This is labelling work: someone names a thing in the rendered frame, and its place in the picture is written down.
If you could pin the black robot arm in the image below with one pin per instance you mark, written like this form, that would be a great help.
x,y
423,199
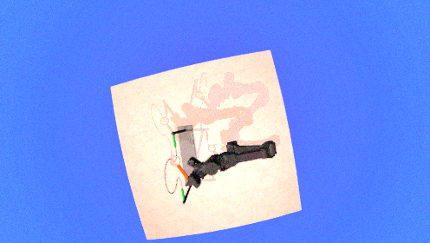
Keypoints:
x,y
234,155

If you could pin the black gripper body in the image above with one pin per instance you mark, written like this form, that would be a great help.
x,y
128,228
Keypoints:
x,y
194,178

